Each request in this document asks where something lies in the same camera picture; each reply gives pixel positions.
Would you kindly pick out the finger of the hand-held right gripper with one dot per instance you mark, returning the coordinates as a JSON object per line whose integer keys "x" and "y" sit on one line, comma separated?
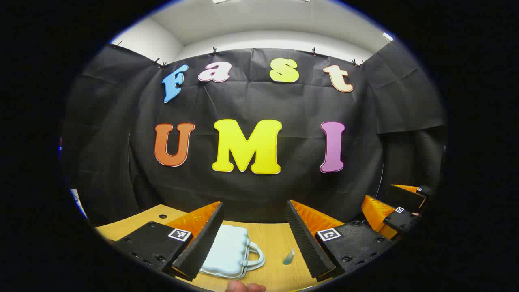
{"x": 403, "y": 220}
{"x": 405, "y": 196}

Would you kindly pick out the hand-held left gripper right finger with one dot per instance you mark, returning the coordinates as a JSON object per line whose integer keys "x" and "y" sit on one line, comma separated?
{"x": 304, "y": 239}

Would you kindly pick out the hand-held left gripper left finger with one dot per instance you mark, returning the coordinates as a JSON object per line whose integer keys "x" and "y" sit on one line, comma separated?
{"x": 204, "y": 239}

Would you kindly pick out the white and blue tube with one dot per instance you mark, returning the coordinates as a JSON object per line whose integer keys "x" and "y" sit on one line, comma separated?
{"x": 288, "y": 257}

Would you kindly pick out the light blue suitcase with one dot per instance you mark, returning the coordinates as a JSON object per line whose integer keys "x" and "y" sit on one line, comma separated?
{"x": 229, "y": 247}

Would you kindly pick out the white sheet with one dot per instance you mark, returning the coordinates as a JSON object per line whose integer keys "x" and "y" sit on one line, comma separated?
{"x": 78, "y": 202}

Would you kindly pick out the black backdrop cloth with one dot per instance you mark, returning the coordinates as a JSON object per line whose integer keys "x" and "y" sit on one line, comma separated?
{"x": 259, "y": 101}

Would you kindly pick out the ceiling light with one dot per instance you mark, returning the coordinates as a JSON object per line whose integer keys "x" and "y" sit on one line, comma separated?
{"x": 388, "y": 37}

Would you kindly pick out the row of black cloth clips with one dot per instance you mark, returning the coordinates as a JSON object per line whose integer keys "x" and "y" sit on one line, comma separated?
{"x": 214, "y": 51}

